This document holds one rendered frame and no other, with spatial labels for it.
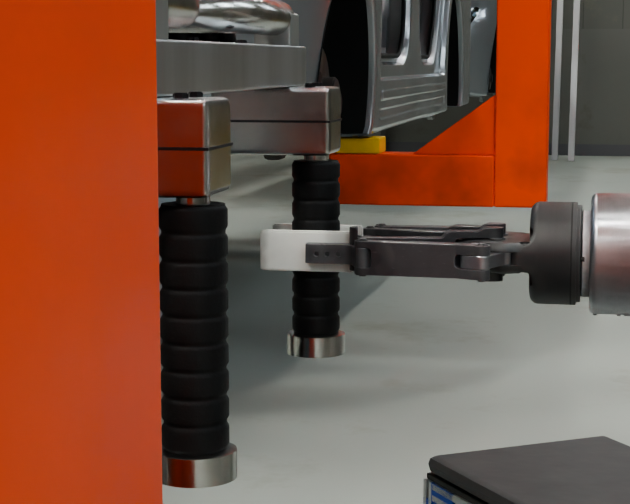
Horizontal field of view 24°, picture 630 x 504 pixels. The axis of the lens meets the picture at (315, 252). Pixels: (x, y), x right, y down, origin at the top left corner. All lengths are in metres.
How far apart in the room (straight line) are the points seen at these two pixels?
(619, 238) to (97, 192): 0.64
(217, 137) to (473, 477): 1.56
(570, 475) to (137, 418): 1.83
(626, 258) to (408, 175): 3.55
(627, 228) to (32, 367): 0.69
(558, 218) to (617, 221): 0.04
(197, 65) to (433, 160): 3.75
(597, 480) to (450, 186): 2.40
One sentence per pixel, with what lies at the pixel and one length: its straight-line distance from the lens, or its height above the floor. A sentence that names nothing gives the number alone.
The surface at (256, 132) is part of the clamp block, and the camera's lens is 1.07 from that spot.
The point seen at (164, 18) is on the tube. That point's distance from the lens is 0.77.
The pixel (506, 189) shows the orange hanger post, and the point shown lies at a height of 0.58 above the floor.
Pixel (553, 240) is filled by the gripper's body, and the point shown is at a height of 0.84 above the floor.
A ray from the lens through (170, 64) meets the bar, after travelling 0.77.
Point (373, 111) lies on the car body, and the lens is 4.55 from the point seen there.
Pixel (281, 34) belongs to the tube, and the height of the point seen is 0.99.
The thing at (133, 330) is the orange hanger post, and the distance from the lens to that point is 0.47.
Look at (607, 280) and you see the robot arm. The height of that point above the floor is 0.82.
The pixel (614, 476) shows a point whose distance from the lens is 2.29.
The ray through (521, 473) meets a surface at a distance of 2.29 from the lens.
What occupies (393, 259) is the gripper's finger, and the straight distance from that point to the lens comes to 1.03.
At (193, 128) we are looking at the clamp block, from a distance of 0.73.
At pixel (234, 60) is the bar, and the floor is 0.97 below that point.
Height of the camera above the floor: 0.97
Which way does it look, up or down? 7 degrees down
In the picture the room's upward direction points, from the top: straight up
